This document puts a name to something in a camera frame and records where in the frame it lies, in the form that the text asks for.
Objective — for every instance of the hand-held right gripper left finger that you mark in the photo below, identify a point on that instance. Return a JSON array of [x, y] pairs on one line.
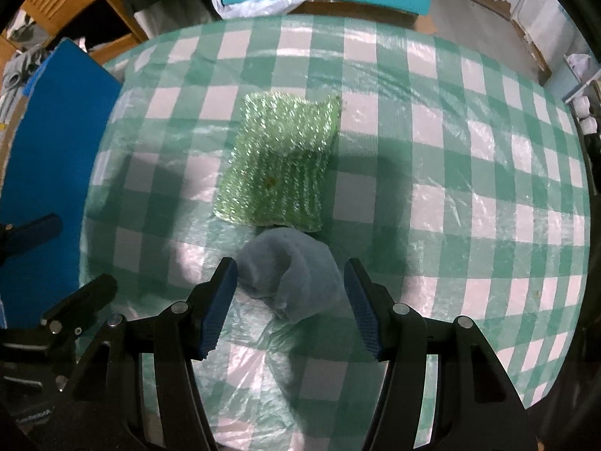
[[218, 310]]

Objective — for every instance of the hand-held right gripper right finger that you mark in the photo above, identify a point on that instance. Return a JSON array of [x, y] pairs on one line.
[[366, 312]]

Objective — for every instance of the green glittery scrub cloth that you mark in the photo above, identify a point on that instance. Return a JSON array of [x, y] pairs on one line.
[[277, 164]]

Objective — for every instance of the cardboard box with blue flaps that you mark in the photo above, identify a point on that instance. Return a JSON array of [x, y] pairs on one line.
[[51, 150]]

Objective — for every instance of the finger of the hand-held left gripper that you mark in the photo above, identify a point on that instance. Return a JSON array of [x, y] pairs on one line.
[[35, 232], [82, 300]]

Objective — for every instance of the green checked tablecloth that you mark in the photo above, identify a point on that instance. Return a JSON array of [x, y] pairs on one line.
[[446, 197]]

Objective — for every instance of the grey crumpled cloth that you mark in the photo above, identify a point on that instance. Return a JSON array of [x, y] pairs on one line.
[[23, 68]]

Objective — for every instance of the grey sock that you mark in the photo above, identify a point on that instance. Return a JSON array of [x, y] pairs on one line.
[[300, 277]]

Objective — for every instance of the small white plastic bag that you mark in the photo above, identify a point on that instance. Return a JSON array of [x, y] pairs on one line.
[[580, 65]]

